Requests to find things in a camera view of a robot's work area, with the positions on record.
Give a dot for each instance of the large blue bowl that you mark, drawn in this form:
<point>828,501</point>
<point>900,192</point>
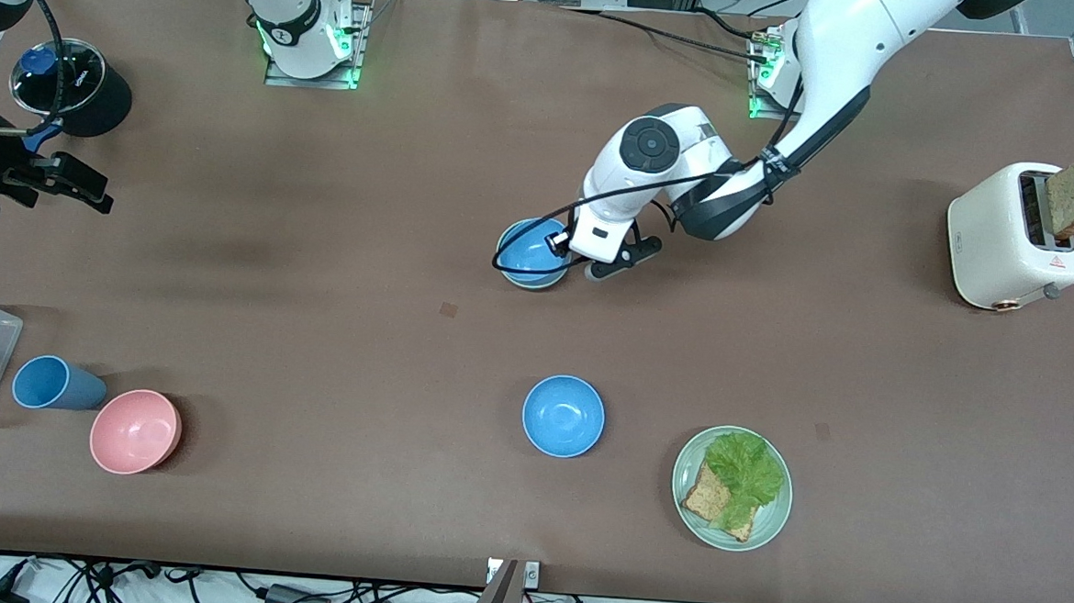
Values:
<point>526,250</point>

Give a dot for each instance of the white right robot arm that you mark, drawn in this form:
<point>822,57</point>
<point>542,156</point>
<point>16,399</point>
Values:
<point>286,13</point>

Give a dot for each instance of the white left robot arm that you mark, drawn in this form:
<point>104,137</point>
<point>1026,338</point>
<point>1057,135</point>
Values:
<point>836,41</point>

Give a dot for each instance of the pale green bowl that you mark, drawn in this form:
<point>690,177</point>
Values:
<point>534,287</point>

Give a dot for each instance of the small blue bowl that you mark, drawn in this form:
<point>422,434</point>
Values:
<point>563,416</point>

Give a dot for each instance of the pink bowl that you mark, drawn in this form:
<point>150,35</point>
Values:
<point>135,431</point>

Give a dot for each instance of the clear lid with blue knob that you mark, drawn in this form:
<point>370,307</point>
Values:
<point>80,85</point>

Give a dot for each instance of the small brown tape patch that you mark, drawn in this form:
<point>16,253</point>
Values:
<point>448,310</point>

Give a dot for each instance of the blue cup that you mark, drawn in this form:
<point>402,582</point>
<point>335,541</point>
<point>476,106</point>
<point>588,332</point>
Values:
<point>59,383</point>

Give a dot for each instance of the green lettuce leaf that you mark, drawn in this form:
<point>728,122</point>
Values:
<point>744,473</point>

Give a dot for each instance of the pale green plate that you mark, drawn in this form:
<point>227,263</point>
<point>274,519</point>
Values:
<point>769,520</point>

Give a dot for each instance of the white toaster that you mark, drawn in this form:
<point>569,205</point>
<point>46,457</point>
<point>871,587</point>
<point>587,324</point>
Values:
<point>990,243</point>

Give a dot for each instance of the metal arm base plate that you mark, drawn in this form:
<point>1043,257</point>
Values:
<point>359,44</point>
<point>762,83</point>

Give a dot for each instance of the small metal bracket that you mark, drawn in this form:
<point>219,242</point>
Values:
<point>532,573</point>

